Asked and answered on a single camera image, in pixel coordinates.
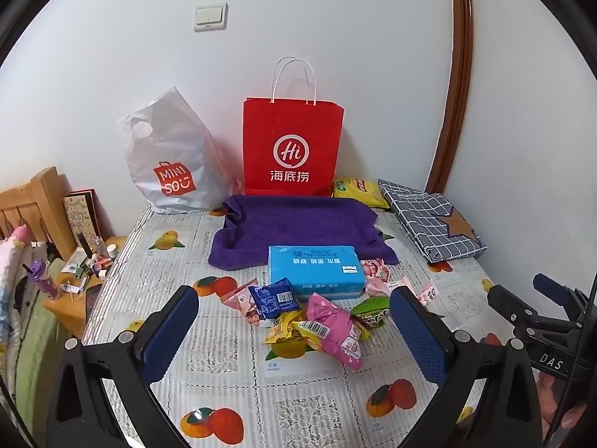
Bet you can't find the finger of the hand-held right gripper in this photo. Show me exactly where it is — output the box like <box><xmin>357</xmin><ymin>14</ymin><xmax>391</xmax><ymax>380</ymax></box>
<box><xmin>533</xmin><ymin>273</ymin><xmax>585</xmax><ymax>320</ymax></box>
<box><xmin>487</xmin><ymin>284</ymin><xmax>538</xmax><ymax>333</ymax></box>

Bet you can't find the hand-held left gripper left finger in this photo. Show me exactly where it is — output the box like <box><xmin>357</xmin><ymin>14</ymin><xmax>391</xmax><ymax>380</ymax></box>
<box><xmin>46</xmin><ymin>284</ymin><xmax>200</xmax><ymax>448</ymax></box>

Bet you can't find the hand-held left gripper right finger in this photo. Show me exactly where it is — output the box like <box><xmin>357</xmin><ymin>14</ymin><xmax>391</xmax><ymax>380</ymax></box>
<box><xmin>389</xmin><ymin>286</ymin><xmax>544</xmax><ymax>448</ymax></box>

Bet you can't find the green brown snack packet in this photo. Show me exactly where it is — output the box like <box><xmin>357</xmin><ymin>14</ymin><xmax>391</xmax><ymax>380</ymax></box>
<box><xmin>350</xmin><ymin>295</ymin><xmax>391</xmax><ymax>330</ymax></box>

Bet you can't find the large pink snack packet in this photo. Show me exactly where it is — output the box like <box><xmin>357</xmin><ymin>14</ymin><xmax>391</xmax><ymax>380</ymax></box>
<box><xmin>305</xmin><ymin>293</ymin><xmax>365</xmax><ymax>372</ymax></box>

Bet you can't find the blue snack packet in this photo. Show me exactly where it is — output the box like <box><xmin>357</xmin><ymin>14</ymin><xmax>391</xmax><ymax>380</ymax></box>
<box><xmin>249</xmin><ymin>277</ymin><xmax>302</xmax><ymax>321</ymax></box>

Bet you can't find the yellow snack packet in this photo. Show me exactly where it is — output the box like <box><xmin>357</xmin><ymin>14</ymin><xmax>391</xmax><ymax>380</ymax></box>
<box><xmin>262</xmin><ymin>310</ymin><xmax>323</xmax><ymax>352</ymax></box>

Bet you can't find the purple towel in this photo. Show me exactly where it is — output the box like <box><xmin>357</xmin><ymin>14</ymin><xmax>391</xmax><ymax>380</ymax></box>
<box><xmin>207</xmin><ymin>195</ymin><xmax>399</xmax><ymax>271</ymax></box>

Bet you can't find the person's right hand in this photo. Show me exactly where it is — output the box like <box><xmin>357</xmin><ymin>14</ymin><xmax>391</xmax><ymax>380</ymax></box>
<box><xmin>535</xmin><ymin>371</ymin><xmax>583</xmax><ymax>431</ymax></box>

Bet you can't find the black phone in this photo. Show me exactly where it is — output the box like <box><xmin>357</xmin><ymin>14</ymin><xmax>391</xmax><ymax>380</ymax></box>
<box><xmin>85</xmin><ymin>284</ymin><xmax>104</xmax><ymax>328</ymax></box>

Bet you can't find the wooden nightstand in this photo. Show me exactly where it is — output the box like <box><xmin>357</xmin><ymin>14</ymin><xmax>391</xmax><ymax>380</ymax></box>
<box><xmin>44</xmin><ymin>236</ymin><xmax>126</xmax><ymax>341</ymax></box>

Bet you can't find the cluster of small cosmetics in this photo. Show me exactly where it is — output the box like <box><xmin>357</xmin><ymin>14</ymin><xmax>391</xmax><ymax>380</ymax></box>
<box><xmin>60</xmin><ymin>232</ymin><xmax>122</xmax><ymax>300</ymax></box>

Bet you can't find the grey checked cloth bundle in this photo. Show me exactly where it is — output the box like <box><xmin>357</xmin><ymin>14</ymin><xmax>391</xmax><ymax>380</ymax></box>
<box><xmin>378</xmin><ymin>178</ymin><xmax>488</xmax><ymax>263</ymax></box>

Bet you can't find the blue tissue pack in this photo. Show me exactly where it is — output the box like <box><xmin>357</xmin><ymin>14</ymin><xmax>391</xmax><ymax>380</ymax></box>
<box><xmin>268</xmin><ymin>245</ymin><xmax>367</xmax><ymax>302</ymax></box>

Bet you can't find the purple bottle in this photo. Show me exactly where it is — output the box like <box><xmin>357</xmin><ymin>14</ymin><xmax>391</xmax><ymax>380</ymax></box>
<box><xmin>23</xmin><ymin>259</ymin><xmax>59</xmax><ymax>300</ymax></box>

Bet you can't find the light green bedding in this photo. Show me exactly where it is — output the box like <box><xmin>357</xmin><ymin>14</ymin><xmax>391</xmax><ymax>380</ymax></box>
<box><xmin>0</xmin><ymin>224</ymin><xmax>63</xmax><ymax>435</ymax></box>

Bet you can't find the patterned book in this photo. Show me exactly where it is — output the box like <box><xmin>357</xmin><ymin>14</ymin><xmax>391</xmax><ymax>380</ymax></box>
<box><xmin>64</xmin><ymin>189</ymin><xmax>104</xmax><ymax>257</ymax></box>

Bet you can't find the yellow snack bag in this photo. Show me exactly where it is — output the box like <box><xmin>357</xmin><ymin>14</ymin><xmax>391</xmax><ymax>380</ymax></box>
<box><xmin>332</xmin><ymin>176</ymin><xmax>391</xmax><ymax>210</ymax></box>

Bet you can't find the white plastic bag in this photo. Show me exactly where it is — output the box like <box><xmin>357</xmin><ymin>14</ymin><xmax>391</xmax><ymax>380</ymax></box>
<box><xmin>116</xmin><ymin>86</ymin><xmax>243</xmax><ymax>215</ymax></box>

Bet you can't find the wooden headboard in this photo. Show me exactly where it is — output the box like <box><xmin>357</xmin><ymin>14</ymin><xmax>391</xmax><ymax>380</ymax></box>
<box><xmin>0</xmin><ymin>167</ymin><xmax>78</xmax><ymax>262</ymax></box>

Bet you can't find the red paper bag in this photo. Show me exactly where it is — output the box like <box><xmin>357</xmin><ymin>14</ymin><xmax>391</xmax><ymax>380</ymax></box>
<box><xmin>243</xmin><ymin>57</ymin><xmax>345</xmax><ymax>197</ymax></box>

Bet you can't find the brown wooden door frame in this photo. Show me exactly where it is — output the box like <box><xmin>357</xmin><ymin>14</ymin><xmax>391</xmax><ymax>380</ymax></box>
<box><xmin>425</xmin><ymin>0</ymin><xmax>475</xmax><ymax>194</ymax></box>

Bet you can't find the white light switch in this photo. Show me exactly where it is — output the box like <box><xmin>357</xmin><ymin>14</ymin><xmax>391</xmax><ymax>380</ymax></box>
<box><xmin>193</xmin><ymin>2</ymin><xmax>229</xmax><ymax>33</ymax></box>

